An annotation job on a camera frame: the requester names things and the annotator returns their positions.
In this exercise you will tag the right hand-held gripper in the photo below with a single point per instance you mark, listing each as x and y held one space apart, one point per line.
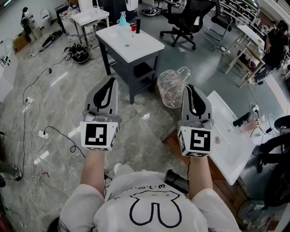
199 140

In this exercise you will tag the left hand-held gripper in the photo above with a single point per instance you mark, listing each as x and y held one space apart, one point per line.
95 137

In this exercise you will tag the clear plastic pitcher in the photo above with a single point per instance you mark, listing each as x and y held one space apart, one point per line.
170 86

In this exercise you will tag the person's right forearm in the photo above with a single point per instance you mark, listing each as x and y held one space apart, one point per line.
200 176

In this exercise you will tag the person's left forearm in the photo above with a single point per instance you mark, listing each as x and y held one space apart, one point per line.
94 170

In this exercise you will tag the low black faucet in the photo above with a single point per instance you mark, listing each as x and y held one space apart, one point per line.
241 119

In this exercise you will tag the pink box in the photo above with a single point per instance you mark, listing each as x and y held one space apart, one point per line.
249 125

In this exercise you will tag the white power strip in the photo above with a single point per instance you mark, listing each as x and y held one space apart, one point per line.
43 134
29 100
255 109

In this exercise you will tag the person's white shoe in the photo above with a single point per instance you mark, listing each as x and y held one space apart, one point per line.
117 167

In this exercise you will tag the red cup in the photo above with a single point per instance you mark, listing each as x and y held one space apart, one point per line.
133 28

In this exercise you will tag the black waist pack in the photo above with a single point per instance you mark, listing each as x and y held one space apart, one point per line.
176 181

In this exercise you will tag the tall black faucet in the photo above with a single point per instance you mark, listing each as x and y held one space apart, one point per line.
138 26

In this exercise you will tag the black vacuum cleaner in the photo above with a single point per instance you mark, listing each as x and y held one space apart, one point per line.
51 39

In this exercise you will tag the teal spray bottle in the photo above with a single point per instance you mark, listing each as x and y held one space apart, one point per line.
122 20

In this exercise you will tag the black cantilever chair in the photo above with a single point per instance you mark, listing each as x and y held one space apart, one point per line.
220 22

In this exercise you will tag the white wooden-leg table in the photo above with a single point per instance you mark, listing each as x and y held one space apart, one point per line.
249 36

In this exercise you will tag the black office chair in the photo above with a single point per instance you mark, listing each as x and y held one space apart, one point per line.
188 18

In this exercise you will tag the black swivel chair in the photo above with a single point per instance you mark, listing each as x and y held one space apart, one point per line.
276 158

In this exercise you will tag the cardboard box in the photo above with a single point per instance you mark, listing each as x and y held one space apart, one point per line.
20 43

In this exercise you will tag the white cabinet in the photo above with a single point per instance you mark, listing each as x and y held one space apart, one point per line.
6 72

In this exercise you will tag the white storage rack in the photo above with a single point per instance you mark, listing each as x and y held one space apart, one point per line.
240 11

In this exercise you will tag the person's white printed shirt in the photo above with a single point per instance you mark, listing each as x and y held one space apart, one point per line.
147 204

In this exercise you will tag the clear plastic bag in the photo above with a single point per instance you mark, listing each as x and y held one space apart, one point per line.
256 213

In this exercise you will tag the white metal-frame washstand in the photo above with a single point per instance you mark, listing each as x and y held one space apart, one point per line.
89 17

